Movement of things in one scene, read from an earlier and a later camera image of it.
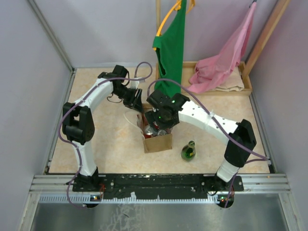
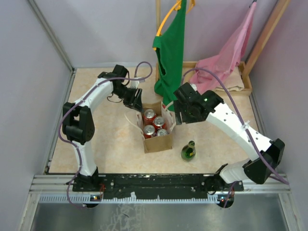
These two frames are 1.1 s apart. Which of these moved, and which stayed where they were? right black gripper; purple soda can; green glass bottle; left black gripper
Moved: right black gripper
Stayed: left black gripper; purple soda can; green glass bottle
